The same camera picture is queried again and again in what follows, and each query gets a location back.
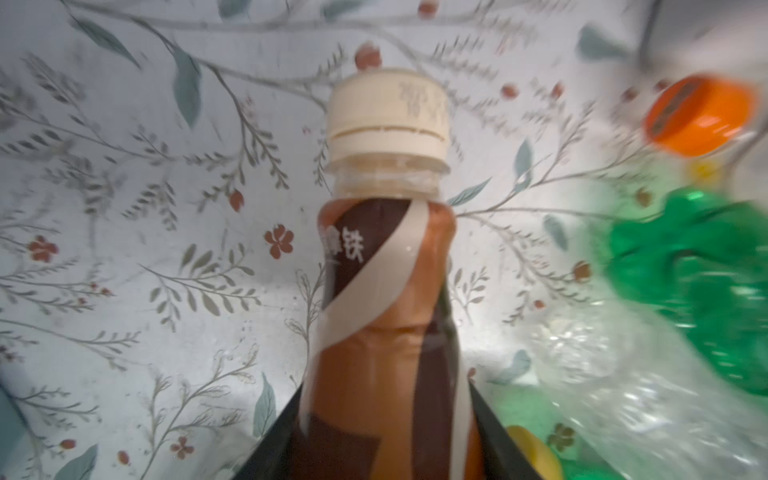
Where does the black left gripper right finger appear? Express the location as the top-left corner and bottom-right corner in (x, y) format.
(469, 384), (542, 480)

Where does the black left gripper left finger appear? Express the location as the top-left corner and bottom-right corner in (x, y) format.
(232, 385), (302, 480)

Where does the brown coffee bottle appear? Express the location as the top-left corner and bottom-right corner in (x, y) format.
(291, 69), (484, 479)

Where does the green soda bottle lower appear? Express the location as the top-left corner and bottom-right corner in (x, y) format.
(483, 384), (622, 479)

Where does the green soda bottle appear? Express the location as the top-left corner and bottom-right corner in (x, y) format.
(606, 188), (767, 396)
(483, 384), (622, 479)

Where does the large clear crumpled bottle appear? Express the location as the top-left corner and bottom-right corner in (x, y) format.
(524, 300), (767, 479)

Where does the green soda bottle upper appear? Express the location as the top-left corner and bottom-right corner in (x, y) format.
(606, 188), (767, 396)

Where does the orange label orange cap bottle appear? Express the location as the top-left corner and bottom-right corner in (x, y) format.
(635, 0), (768, 160)

